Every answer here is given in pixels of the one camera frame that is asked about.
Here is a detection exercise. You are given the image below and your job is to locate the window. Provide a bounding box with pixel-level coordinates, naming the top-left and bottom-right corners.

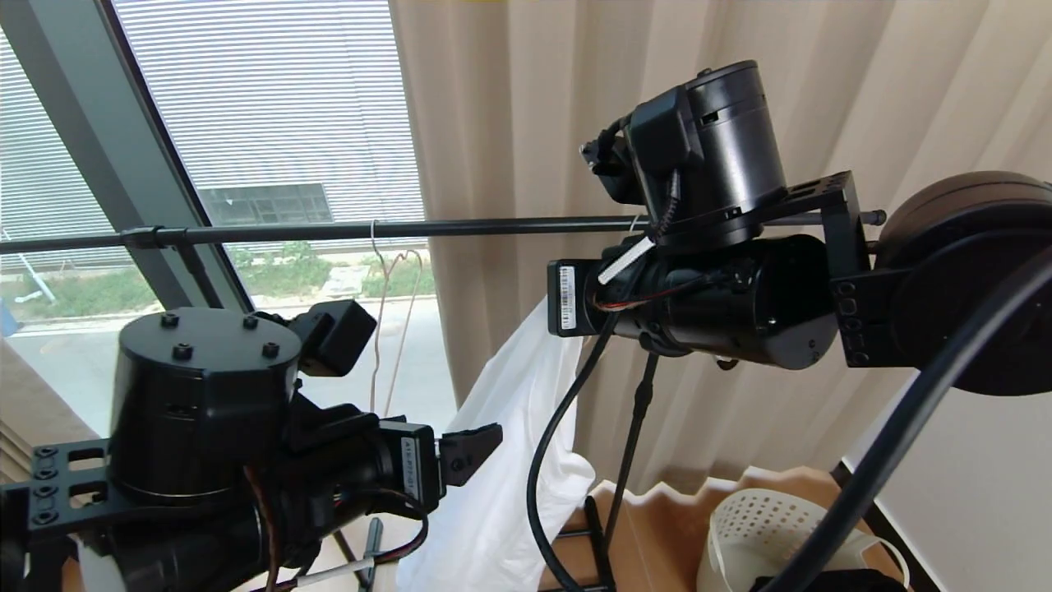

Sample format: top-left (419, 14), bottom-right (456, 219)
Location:
top-left (0, 0), bottom-right (457, 437)

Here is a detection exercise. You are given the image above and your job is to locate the black clothes rack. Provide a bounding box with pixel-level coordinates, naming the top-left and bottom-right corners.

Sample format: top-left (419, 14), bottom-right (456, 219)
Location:
top-left (0, 210), bottom-right (888, 592)

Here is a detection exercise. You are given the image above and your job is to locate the white laundry basket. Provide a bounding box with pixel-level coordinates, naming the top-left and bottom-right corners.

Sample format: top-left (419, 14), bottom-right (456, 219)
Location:
top-left (697, 488), bottom-right (911, 592)

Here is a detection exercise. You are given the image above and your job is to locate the black garment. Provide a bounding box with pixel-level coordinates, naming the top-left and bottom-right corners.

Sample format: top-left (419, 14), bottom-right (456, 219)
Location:
top-left (752, 567), bottom-right (905, 592)

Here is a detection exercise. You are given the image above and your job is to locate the white printed t-shirt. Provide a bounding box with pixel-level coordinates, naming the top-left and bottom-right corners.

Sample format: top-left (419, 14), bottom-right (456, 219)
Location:
top-left (397, 296), bottom-right (597, 592)

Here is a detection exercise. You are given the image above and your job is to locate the pink clothes hanger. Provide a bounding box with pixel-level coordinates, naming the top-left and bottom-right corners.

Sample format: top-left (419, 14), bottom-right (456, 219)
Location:
top-left (368, 218), bottom-right (426, 420)

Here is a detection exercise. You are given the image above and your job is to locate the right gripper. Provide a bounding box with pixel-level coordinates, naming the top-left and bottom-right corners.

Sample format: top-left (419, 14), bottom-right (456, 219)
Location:
top-left (547, 234), bottom-right (839, 369)

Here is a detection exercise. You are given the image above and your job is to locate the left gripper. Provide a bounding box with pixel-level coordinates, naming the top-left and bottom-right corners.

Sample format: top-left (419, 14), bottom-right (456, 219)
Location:
top-left (271, 403), bottom-right (504, 560)

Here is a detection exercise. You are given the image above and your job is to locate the beige curtain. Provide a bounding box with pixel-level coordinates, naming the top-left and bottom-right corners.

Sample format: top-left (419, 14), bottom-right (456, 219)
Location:
top-left (390, 0), bottom-right (1052, 504)
top-left (0, 337), bottom-right (99, 486)

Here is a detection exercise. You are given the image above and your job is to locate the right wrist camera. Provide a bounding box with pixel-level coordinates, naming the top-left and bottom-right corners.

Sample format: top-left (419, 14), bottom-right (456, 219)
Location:
top-left (580, 85), bottom-right (701, 206)

